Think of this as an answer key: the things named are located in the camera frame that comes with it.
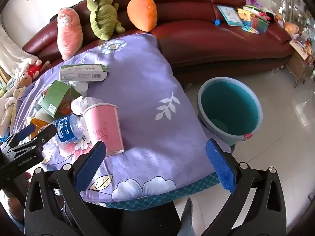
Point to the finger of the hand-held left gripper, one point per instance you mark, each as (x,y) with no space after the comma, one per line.
(25,132)
(45,134)

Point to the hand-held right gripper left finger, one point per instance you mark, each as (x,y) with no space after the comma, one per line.
(90,162)

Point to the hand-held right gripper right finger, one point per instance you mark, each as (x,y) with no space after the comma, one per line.
(221,164)

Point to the orange drink bottle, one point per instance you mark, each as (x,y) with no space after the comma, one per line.
(37,123)

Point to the blue label water bottle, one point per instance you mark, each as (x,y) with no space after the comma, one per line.
(66,129)

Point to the pink paper cup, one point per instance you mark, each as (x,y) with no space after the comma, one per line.
(105,127)

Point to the green carton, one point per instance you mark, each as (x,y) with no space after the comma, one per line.
(56,95)

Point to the white plastic bag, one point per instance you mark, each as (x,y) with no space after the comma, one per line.
(82,104)

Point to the teal and grey bucket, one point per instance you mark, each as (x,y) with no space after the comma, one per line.
(228,103)

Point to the white and green box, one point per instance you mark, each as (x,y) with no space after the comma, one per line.
(81,73)

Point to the cream rabbit plush toy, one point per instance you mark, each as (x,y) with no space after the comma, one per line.
(11,105)

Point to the brown bear plush red shirt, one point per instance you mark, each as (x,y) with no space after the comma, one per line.
(33,68)

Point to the white cloth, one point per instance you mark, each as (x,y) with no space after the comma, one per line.
(12,51)

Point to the purple floral blanket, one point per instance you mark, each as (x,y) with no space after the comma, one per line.
(142,83)

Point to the pink carrot plush toy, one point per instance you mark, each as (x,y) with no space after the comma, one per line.
(69,34)

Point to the wooden cabinet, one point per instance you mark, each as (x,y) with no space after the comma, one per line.
(300,64)

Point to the dark red leather sofa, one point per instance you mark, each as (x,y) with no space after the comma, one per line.
(196,36)

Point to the green dinosaur plush toy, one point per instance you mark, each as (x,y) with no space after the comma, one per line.
(103,17)

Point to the small blue toy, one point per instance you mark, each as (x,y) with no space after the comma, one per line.
(217,22)

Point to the pile of colourful toys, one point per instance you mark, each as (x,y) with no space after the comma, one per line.
(253,19)

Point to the teal picture book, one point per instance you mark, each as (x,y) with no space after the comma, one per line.
(228,14)

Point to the orange stuffed toy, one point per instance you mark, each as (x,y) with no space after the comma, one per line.
(291,27)

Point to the orange carrot plush toy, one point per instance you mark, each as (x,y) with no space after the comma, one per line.
(142,12)

